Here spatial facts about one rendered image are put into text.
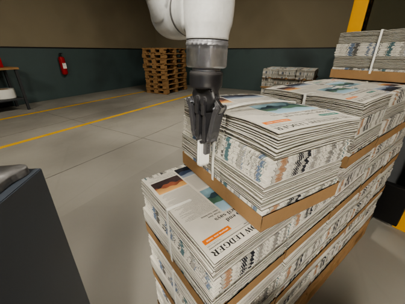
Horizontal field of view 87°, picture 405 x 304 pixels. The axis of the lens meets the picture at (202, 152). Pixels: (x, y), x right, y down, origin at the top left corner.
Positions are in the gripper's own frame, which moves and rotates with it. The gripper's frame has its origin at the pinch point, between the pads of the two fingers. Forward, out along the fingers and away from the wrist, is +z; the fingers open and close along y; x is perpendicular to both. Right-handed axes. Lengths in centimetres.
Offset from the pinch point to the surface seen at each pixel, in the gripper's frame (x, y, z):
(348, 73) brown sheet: -104, 9, -17
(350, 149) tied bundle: -47, -19, 4
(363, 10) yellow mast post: -156, 30, -54
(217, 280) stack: 10.1, -19.3, 19.2
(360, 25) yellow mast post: -156, 30, -46
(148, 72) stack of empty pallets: -262, 621, 25
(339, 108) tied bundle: -45.9, -12.2, -9.0
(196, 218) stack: 7.1, -7.1, 13.1
